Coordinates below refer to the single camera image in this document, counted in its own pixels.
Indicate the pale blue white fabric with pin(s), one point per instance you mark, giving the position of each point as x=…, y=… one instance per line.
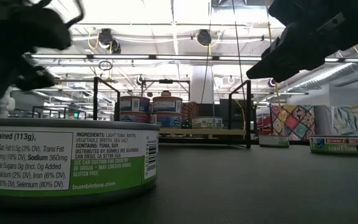
x=343, y=123

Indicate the black aluminium table frame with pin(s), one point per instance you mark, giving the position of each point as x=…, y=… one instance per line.
x=298, y=142

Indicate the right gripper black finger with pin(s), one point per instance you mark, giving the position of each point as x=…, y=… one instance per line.
x=291, y=59
x=273, y=46

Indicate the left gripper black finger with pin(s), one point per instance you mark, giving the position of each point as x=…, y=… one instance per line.
x=36, y=79

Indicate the black metal background frame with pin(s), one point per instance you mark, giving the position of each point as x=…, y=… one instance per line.
x=166, y=81

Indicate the red patterned fabric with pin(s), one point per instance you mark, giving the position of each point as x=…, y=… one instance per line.
x=190, y=110

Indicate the green label tuna can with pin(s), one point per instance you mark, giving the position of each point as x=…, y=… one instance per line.
x=73, y=161
x=273, y=141
x=207, y=123
x=337, y=145

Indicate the wooden shelf board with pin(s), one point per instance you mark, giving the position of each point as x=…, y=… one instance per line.
x=228, y=131

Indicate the colourful patchwork quilt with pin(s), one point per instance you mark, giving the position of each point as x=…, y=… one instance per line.
x=294, y=121

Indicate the black metal shelf bracket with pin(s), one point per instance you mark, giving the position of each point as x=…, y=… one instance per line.
x=95, y=99
x=248, y=118

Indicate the black cabinet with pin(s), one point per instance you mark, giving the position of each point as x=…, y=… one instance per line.
x=210, y=109

